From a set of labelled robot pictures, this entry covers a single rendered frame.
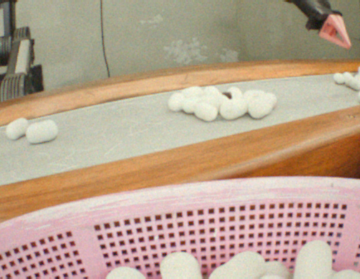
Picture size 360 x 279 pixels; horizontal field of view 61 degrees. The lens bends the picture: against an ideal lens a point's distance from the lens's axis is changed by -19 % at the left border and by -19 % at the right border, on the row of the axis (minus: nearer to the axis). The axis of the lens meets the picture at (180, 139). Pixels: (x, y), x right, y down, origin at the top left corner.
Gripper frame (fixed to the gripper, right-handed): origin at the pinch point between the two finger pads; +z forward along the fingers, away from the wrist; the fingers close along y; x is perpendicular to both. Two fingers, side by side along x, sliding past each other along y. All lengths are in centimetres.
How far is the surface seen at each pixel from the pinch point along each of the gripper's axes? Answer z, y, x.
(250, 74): -0.9, -24.3, 8.9
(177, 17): -165, 55, 115
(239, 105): 15.4, -41.6, -4.7
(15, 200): 25, -64, -14
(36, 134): 12, -62, -1
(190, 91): 8.1, -42.4, 0.9
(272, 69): -1.7, -18.2, 8.9
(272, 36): -122, 114, 104
